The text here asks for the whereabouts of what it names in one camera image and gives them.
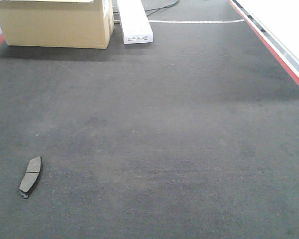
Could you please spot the cardboard box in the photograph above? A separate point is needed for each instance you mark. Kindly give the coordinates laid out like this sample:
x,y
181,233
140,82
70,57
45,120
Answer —
x,y
57,23

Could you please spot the long white box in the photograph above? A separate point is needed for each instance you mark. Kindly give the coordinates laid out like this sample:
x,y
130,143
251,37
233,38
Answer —
x,y
134,23

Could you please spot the grey brake pad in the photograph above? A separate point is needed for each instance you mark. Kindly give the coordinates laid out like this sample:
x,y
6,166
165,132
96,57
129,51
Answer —
x,y
31,177

